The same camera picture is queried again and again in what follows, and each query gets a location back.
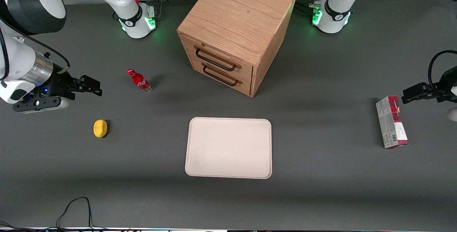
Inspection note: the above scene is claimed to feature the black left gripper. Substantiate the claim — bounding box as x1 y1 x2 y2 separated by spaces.
402 66 457 104

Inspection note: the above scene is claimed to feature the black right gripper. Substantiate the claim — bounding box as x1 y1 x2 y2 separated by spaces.
43 69 102 100

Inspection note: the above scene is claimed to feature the red coke bottle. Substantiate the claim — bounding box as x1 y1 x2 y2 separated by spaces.
127 68 153 94

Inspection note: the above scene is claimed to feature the beige rectangular tray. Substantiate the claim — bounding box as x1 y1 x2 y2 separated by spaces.
185 117 273 180

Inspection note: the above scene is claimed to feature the red white carton box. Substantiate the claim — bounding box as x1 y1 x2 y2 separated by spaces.
376 96 409 149

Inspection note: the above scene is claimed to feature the yellow lemon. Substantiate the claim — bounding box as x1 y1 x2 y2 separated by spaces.
94 119 108 138

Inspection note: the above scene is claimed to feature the wooden drawer cabinet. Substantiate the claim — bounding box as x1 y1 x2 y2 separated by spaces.
177 0 296 98

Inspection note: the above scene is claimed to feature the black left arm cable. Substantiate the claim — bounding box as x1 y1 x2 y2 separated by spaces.
428 50 457 90

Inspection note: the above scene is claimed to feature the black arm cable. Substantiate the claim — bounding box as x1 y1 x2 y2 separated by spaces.
0 17 71 69
428 50 457 90

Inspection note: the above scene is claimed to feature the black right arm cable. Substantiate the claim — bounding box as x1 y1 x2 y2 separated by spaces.
0 17 71 69

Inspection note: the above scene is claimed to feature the black table cable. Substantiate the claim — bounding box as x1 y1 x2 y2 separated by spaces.
0 197 111 232

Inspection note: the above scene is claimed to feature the black drawer handle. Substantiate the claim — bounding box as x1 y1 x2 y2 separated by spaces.
195 48 237 72
202 65 239 87

